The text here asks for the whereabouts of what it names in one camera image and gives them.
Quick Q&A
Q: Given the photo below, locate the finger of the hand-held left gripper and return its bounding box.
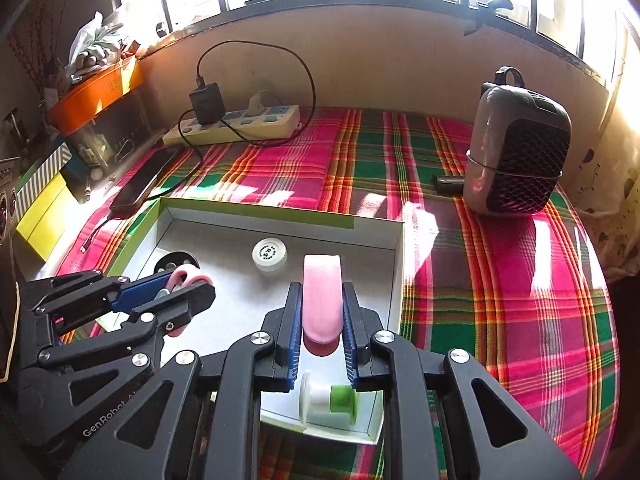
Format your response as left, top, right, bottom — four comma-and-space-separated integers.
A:
37, 281, 217, 376
22, 269, 176, 336

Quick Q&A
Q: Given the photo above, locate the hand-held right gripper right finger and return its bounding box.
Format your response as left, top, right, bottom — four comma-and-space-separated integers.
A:
342, 281, 583, 480

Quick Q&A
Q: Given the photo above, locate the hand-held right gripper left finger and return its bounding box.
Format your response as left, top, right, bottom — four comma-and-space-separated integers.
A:
60, 282, 303, 480

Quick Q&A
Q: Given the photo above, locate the pink plastic clip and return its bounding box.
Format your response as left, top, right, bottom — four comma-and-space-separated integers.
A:
159, 266, 212, 338

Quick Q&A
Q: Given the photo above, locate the black round key fob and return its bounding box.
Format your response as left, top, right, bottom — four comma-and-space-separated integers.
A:
154, 252, 201, 276

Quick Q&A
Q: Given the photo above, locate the pink white plastic case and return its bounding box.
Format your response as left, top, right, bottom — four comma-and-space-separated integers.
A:
302, 254, 346, 358

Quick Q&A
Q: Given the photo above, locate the shallow green white cardboard box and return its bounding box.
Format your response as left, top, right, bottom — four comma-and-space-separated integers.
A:
97, 196, 405, 446

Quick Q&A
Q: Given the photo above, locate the white green plastic spool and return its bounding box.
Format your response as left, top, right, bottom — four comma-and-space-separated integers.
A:
298, 371, 358, 423

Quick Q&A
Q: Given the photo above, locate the white round jar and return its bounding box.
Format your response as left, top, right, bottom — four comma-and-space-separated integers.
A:
251, 237, 289, 272

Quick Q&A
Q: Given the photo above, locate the black smartphone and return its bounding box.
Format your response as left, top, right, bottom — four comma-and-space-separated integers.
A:
109, 147, 181, 218

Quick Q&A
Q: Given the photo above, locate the yellow box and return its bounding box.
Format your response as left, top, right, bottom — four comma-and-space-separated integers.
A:
15, 172, 76, 261

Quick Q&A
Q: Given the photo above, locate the glass case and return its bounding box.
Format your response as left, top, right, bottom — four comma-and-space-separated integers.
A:
62, 91, 168, 206

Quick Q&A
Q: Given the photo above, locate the striped box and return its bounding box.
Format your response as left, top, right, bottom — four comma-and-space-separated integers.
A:
15, 142, 73, 196

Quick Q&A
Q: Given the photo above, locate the pink green plaid blanket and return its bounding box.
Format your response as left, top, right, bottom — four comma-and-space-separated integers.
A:
55, 107, 618, 480

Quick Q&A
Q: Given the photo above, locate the small black cylinder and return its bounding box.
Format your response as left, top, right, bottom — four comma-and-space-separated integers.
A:
432, 175, 468, 195

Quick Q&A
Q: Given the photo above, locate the cream power strip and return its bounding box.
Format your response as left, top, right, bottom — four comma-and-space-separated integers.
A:
162, 105, 302, 148

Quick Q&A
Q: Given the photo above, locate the black charger adapter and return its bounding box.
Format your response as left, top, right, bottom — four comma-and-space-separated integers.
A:
189, 82, 224, 126

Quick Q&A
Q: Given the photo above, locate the orange plastic tray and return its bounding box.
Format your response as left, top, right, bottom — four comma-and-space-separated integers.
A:
47, 57, 146, 136

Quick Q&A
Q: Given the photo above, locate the grey portable space heater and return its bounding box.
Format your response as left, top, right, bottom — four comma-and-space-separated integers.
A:
462, 66, 572, 216

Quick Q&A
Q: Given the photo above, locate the pile of plastic bags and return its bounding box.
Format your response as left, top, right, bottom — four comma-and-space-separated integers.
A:
65, 12, 138, 81

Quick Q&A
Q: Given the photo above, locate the cream dotted curtain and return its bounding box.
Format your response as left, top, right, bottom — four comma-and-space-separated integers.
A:
565, 85, 640, 281

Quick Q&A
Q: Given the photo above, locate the black charging cable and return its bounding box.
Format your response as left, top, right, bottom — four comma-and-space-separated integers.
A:
80, 40, 317, 256

